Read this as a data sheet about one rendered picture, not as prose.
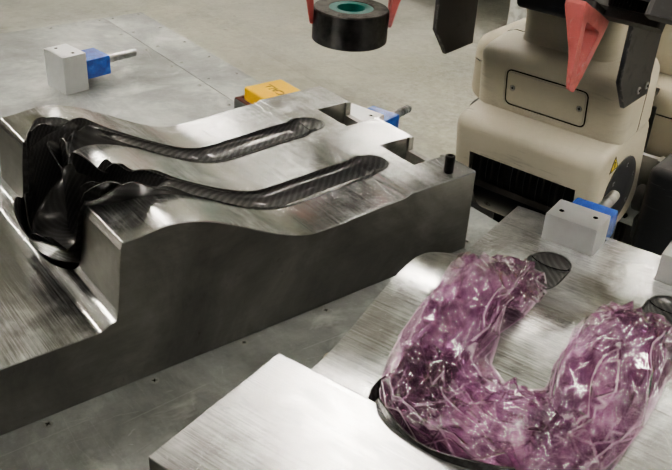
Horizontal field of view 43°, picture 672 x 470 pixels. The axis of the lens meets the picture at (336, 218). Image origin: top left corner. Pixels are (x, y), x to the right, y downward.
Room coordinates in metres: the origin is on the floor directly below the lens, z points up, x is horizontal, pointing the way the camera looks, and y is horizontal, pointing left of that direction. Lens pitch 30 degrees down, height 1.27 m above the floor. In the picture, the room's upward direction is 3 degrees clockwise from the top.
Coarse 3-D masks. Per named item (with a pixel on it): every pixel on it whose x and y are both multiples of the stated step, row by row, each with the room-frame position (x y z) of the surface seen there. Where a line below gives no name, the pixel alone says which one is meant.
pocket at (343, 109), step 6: (324, 108) 0.89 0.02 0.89; (330, 108) 0.90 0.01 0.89; (336, 108) 0.90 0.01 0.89; (342, 108) 0.91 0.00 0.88; (348, 108) 0.91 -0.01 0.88; (330, 114) 0.90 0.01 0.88; (336, 114) 0.90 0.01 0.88; (342, 114) 0.91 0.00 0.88; (348, 114) 0.91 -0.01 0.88; (342, 120) 0.91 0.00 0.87; (348, 120) 0.90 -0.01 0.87; (354, 120) 0.90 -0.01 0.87; (360, 120) 0.90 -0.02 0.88
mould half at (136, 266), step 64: (0, 128) 0.72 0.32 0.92; (128, 128) 0.77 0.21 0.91; (192, 128) 0.83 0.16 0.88; (256, 128) 0.83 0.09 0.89; (384, 128) 0.84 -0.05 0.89; (0, 192) 0.70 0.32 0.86; (384, 192) 0.71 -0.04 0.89; (448, 192) 0.73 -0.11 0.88; (0, 256) 0.60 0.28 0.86; (128, 256) 0.52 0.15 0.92; (192, 256) 0.56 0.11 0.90; (256, 256) 0.59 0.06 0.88; (320, 256) 0.64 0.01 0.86; (384, 256) 0.68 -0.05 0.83; (0, 320) 0.51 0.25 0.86; (64, 320) 0.52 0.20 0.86; (128, 320) 0.52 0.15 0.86; (192, 320) 0.56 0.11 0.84; (256, 320) 0.59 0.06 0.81; (0, 384) 0.46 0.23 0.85; (64, 384) 0.49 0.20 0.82
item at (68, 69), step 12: (48, 48) 1.13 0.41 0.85; (60, 48) 1.13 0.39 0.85; (72, 48) 1.13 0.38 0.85; (132, 48) 1.21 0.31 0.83; (48, 60) 1.12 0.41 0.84; (60, 60) 1.10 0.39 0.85; (72, 60) 1.10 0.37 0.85; (84, 60) 1.12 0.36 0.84; (96, 60) 1.13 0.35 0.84; (108, 60) 1.15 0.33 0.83; (48, 72) 1.12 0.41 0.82; (60, 72) 1.10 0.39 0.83; (72, 72) 1.10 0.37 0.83; (84, 72) 1.12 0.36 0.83; (96, 72) 1.13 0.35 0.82; (108, 72) 1.15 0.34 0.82; (48, 84) 1.12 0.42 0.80; (60, 84) 1.10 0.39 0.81; (72, 84) 1.10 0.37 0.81; (84, 84) 1.11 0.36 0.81
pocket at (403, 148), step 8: (384, 144) 0.81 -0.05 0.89; (392, 144) 0.81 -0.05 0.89; (400, 144) 0.82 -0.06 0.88; (408, 144) 0.82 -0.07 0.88; (392, 152) 0.81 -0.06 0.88; (400, 152) 0.82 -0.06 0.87; (408, 152) 0.82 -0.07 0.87; (416, 152) 0.82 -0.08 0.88; (408, 160) 0.82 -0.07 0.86; (416, 160) 0.81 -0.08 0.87; (424, 160) 0.80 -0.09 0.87
